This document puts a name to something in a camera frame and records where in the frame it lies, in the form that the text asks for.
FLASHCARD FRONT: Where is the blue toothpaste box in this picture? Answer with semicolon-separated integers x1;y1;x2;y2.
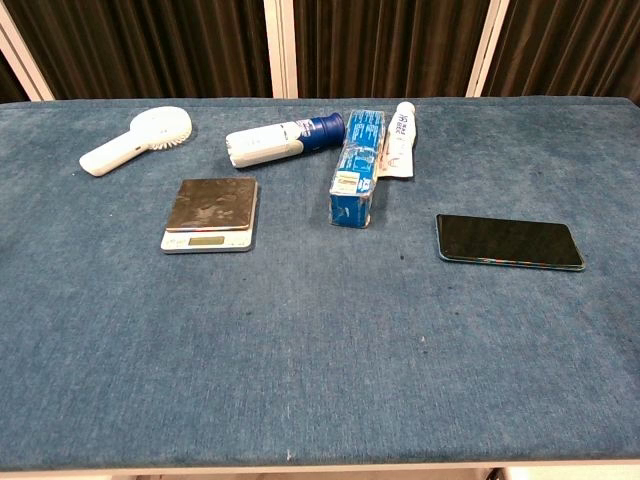
328;109;388;229

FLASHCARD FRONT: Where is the blue fabric table cover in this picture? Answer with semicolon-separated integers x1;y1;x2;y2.
0;95;640;472

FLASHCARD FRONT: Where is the white bottle with blue cap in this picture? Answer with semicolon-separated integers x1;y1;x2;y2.
224;112;347;170

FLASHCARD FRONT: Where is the white digital kitchen scale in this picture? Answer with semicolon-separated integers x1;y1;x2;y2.
159;177;260;255

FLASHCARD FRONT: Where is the white toothpaste tube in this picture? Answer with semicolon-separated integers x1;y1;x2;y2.
378;101;418;179

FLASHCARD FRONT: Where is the black smartphone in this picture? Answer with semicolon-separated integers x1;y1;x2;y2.
435;213;587;273

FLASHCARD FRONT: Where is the white handheld fan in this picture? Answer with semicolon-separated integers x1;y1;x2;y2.
78;105;194;178

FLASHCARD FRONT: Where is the dark pleated curtain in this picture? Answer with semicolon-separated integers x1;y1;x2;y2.
0;0;640;105

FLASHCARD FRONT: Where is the white frame post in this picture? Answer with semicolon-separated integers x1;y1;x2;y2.
263;0;300;100
464;0;511;99
0;3;56;103

